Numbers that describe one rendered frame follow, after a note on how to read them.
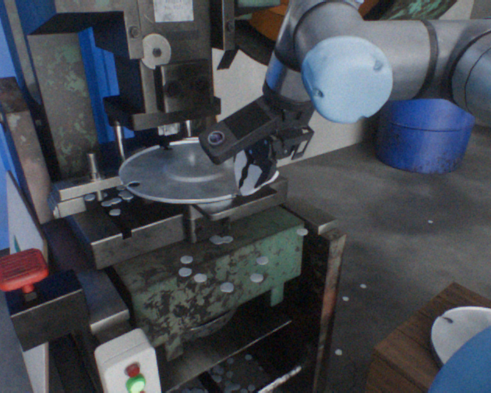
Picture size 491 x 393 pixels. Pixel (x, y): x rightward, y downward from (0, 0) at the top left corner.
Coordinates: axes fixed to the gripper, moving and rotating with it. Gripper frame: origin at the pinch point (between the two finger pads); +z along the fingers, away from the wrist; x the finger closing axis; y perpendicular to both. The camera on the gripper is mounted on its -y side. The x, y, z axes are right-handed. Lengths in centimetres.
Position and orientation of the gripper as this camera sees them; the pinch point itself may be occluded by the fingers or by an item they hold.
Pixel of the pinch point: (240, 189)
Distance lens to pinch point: 66.4
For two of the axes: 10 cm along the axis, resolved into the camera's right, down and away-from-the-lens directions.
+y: 7.9, -2.9, 5.4
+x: -5.5, -7.1, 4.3
